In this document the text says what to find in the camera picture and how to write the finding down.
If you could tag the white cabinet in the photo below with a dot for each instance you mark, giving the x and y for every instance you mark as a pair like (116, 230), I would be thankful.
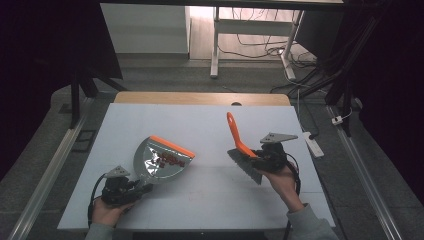
(146, 30)

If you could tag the grey dustpan with orange edge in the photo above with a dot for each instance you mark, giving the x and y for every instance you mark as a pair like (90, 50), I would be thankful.
(143, 156)

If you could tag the white foam board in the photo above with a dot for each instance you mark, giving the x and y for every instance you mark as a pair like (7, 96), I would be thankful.
(206, 206)

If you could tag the wooden table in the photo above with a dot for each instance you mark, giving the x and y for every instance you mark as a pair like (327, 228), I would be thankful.
(186, 98)

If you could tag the dark curtain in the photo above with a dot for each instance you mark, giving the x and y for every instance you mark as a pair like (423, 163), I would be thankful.
(396, 100)
(40, 66)

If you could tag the black floor bracket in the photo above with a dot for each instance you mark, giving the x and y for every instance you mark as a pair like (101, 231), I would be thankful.
(76, 146)

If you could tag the person's left hand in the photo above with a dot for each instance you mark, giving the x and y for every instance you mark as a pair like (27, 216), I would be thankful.
(105, 215)

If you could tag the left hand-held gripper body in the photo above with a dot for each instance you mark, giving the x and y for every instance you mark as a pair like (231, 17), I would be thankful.
(116, 191)

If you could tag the white desk frame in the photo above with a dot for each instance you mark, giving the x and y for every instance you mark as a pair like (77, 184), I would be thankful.
(253, 27)

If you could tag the white power strip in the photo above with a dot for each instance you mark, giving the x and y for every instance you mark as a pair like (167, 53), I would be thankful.
(313, 145)

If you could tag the white plug adapter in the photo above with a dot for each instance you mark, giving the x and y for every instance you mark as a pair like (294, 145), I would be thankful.
(337, 120)

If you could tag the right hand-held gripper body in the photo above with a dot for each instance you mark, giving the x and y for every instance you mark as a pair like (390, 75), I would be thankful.
(276, 156)

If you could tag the aluminium rail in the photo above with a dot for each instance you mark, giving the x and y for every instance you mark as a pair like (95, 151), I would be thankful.
(50, 170)
(363, 173)

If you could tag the black metal stand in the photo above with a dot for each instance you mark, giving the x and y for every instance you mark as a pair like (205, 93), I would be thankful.
(75, 100)
(346, 90)

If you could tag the person's right hand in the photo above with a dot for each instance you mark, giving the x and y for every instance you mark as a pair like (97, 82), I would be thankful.
(283, 186)

